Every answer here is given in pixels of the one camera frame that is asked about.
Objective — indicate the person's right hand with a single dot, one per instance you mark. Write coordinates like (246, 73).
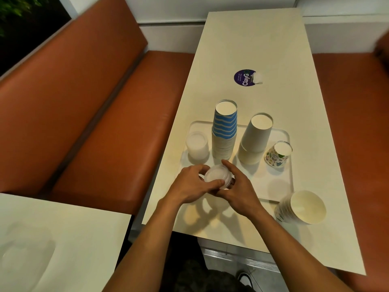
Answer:
(241, 196)

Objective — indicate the person's left hand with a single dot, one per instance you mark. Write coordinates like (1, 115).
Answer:
(184, 185)

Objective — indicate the person's right thumb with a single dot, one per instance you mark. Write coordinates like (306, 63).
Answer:
(225, 193)

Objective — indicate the person's left thumb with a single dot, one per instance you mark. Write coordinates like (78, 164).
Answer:
(212, 187)

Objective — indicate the clear plastic cup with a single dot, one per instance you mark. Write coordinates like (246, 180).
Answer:
(217, 174)

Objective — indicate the person's right forearm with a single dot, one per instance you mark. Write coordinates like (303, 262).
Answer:
(288, 252)

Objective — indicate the person's left forearm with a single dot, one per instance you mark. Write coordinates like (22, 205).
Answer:
(142, 249)

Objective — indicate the stack of white ribbed cups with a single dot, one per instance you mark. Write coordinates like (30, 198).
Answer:
(223, 148)

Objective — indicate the cream paper cup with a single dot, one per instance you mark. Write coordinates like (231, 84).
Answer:
(249, 157)

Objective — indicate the stack of translucent plastic cups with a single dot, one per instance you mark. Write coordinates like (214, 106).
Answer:
(197, 145)

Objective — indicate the white plastic tray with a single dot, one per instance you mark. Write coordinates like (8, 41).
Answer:
(273, 185)

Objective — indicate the metal table base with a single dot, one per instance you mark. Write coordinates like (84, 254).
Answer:
(237, 255)

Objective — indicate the floral printed paper cup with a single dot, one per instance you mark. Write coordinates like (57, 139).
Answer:
(277, 156)

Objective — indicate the stack of blue striped cups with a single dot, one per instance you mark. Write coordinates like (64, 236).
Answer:
(225, 123)

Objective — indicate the grey-white paper cup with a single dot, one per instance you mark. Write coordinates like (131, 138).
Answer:
(256, 133)

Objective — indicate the stack of patterned paper cups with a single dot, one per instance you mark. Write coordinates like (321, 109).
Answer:
(304, 208)

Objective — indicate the person's dark trousers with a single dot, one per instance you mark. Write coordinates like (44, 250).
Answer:
(197, 278)

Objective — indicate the person's black shoe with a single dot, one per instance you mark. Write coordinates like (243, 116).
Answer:
(244, 281)

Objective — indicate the round purple sticker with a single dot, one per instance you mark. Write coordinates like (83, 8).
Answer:
(243, 78)

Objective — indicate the orange upholstered bench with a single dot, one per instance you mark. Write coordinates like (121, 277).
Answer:
(355, 133)
(76, 103)

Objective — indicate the dark window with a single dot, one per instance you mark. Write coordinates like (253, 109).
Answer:
(27, 33)

